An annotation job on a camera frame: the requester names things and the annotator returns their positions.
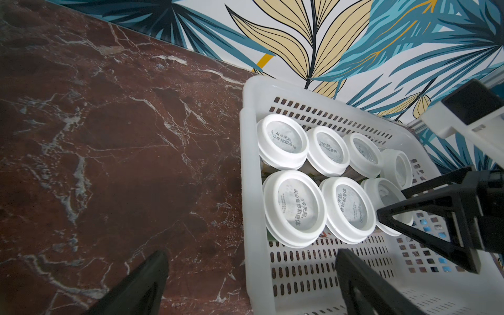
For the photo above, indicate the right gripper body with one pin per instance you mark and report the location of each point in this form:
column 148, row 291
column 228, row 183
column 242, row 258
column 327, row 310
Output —
column 487, row 230

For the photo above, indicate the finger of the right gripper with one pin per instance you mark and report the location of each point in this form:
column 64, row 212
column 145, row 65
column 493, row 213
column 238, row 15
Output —
column 442, row 215

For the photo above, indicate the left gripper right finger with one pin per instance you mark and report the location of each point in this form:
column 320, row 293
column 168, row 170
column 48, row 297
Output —
column 366, row 292

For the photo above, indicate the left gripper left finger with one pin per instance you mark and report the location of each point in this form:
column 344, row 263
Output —
column 140, row 292

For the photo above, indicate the white yogurt cup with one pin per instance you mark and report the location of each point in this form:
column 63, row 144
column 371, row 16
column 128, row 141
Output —
column 351, row 215
column 397, row 168
column 328, row 153
column 383, row 192
column 366, row 160
column 295, row 209
column 283, row 143

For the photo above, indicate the white plastic basket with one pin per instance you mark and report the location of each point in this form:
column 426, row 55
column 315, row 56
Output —
column 284, row 280

